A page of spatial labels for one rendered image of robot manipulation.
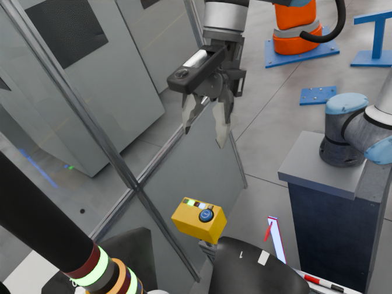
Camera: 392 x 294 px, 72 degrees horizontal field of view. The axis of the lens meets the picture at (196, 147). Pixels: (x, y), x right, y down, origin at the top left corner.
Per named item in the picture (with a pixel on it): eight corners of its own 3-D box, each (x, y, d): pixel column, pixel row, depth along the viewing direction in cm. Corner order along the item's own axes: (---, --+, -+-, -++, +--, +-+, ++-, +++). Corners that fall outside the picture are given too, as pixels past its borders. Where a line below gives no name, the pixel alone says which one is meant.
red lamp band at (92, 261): (61, 283, 23) (52, 277, 23) (72, 248, 26) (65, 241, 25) (96, 275, 23) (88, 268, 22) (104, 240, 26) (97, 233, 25)
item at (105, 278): (78, 295, 25) (70, 290, 24) (87, 261, 28) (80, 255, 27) (111, 287, 25) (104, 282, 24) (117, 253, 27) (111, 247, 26)
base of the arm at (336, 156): (331, 135, 106) (332, 114, 100) (374, 147, 96) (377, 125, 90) (311, 157, 100) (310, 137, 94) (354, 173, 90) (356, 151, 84)
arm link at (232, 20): (233, 3, 42) (193, 0, 47) (228, 34, 44) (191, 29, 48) (256, 9, 48) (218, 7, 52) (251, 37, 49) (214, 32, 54)
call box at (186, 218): (179, 233, 102) (170, 217, 96) (193, 212, 108) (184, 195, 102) (216, 247, 93) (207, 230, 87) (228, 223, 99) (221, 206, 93)
